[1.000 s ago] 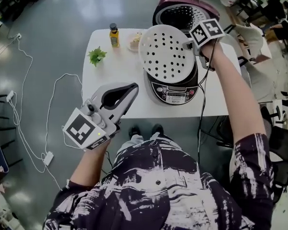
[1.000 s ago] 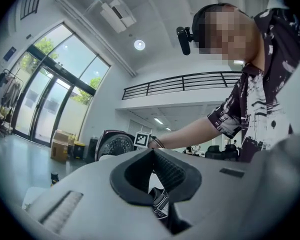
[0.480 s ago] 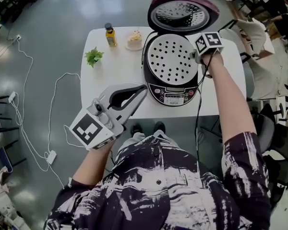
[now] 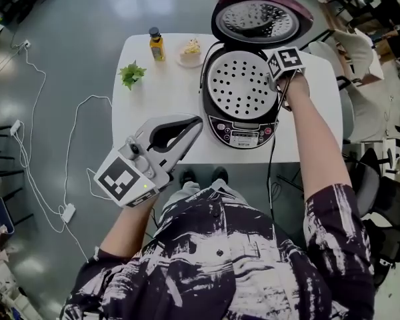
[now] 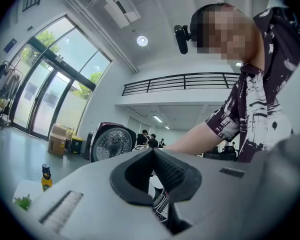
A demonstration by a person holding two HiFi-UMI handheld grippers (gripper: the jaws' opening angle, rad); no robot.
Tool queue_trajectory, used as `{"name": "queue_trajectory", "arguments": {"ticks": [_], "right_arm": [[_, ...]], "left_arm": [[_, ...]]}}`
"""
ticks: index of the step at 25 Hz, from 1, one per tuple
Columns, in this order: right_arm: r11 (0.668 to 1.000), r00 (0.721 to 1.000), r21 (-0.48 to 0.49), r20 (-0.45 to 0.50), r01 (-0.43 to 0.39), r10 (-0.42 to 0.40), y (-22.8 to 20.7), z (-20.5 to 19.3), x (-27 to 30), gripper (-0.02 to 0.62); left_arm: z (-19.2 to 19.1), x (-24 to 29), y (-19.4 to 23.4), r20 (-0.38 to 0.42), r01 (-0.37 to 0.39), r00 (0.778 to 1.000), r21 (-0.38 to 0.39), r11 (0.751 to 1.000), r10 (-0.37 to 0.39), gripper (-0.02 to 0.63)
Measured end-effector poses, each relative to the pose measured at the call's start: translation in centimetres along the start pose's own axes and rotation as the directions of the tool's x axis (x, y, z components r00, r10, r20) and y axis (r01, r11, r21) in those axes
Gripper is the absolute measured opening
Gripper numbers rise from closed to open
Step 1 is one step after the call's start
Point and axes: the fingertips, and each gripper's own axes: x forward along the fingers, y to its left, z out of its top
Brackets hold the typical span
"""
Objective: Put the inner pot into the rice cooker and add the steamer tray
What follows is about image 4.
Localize person's right forearm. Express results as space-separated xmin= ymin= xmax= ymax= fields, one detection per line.
xmin=278 ymin=71 xmax=354 ymax=202

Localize person's left forearm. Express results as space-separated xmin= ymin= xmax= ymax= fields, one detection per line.
xmin=99 ymin=195 xmax=157 ymax=260

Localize small snack cup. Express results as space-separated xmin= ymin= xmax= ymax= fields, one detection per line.
xmin=177 ymin=37 xmax=204 ymax=69

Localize black shoe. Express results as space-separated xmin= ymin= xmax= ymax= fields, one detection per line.
xmin=211 ymin=166 xmax=229 ymax=185
xmin=179 ymin=167 xmax=197 ymax=187

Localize blue seat chair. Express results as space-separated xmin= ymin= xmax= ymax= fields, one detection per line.
xmin=0 ymin=187 xmax=35 ymax=235

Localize beige shell chair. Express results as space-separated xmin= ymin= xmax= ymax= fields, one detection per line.
xmin=299 ymin=28 xmax=386 ymax=83

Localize person's grey trousers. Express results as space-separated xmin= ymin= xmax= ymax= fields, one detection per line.
xmin=161 ymin=178 xmax=241 ymax=213

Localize black office chair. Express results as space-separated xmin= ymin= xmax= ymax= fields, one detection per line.
xmin=361 ymin=175 xmax=400 ymax=288

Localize black folding chair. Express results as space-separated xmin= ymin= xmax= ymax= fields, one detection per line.
xmin=342 ymin=147 xmax=383 ymax=218

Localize white folding table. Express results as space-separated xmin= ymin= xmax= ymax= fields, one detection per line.
xmin=111 ymin=33 xmax=344 ymax=165

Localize large white power strip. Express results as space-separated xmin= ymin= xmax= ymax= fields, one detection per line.
xmin=60 ymin=203 xmax=77 ymax=223

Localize white shell chair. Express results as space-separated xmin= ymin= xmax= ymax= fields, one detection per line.
xmin=336 ymin=75 xmax=389 ymax=143

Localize small green potted plant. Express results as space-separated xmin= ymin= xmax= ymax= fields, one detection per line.
xmin=117 ymin=61 xmax=147 ymax=91

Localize looping white cable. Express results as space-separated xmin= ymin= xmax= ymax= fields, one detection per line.
xmin=65 ymin=95 xmax=113 ymax=209

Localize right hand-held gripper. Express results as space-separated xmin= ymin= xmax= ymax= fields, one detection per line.
xmin=265 ymin=46 xmax=307 ymax=92

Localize thin black cable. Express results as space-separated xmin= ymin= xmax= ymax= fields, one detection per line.
xmin=266 ymin=125 xmax=281 ymax=220

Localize yellow oil bottle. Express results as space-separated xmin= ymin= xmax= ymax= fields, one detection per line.
xmin=149 ymin=27 xmax=167 ymax=62

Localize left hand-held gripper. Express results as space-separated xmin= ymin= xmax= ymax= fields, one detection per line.
xmin=93 ymin=113 xmax=205 ymax=209

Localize person's black white patterned shirt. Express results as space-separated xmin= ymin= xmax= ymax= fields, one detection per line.
xmin=59 ymin=182 xmax=376 ymax=320

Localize maroon rice cooker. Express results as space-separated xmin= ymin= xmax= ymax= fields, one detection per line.
xmin=199 ymin=0 xmax=315 ymax=150

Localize long white cable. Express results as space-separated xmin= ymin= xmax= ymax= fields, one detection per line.
xmin=11 ymin=45 xmax=89 ymax=263

